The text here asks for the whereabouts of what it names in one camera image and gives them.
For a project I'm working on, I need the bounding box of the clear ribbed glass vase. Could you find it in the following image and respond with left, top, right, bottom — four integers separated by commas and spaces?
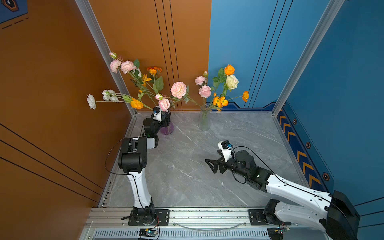
199, 105, 211, 131

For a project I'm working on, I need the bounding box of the small pink rose spray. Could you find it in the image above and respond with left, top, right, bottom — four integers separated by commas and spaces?
155, 82, 200, 113

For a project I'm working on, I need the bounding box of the orange poppy flower stem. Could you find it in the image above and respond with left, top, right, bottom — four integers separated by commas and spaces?
209, 91, 250, 112

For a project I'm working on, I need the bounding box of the white blossom spray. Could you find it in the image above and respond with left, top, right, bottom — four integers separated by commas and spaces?
87, 90, 152, 110

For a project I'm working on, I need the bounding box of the orange gerbera flower stem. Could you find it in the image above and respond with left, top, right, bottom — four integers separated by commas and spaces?
147, 66, 164, 94

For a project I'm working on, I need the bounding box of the left aluminium corner post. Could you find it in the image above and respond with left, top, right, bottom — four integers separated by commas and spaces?
74, 0, 138, 116

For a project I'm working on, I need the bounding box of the orange cosmos flower stem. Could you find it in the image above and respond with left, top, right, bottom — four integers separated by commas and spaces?
129, 69, 158, 109

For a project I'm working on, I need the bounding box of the green circuit board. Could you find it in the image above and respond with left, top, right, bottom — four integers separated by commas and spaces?
139, 229, 159, 240

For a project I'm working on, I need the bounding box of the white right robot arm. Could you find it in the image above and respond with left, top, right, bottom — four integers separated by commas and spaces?
205, 150, 361, 240

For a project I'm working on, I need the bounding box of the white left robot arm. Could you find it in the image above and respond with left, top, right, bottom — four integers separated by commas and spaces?
118, 107, 165, 226

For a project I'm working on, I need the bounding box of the purple ribbed glass vase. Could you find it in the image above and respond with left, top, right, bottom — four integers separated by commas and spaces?
160, 121, 174, 135

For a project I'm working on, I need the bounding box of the cream rose flower stem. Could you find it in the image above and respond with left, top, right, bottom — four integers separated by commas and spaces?
221, 75, 240, 97

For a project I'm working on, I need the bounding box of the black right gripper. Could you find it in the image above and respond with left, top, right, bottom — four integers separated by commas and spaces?
204, 149, 250, 180

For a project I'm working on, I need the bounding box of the yellow rose flower stem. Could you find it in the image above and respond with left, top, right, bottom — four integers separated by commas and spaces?
213, 64, 235, 99

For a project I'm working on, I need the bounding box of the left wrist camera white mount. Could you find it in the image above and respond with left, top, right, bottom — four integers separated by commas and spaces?
152, 106, 162, 123

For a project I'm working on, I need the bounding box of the right aluminium corner post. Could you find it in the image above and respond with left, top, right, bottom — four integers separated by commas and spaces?
272, 0, 345, 117

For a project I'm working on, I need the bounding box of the pink peony flower stem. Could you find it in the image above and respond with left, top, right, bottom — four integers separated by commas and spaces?
195, 71, 212, 105

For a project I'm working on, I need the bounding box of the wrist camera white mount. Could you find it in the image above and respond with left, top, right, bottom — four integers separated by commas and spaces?
218, 140, 233, 162
152, 106, 162, 123

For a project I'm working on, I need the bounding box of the aluminium corner post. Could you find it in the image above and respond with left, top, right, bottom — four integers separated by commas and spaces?
74, 0, 138, 116
272, 0, 345, 117

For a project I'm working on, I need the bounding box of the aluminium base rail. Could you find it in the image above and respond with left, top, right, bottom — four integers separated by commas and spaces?
80, 207, 330, 240

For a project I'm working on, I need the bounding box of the pink white bouquet spray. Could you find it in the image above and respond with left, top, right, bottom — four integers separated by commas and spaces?
109, 52, 140, 77

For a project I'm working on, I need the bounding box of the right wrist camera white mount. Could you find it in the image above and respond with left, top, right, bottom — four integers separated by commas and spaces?
218, 140, 233, 162

